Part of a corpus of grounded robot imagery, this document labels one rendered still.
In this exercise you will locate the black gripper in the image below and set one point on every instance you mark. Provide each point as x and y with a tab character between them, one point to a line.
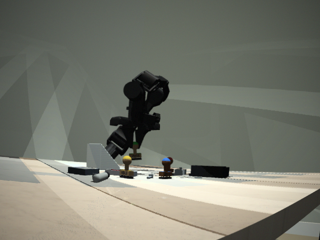
128	124

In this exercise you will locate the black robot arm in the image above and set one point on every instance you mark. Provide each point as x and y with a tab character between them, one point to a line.
135	92

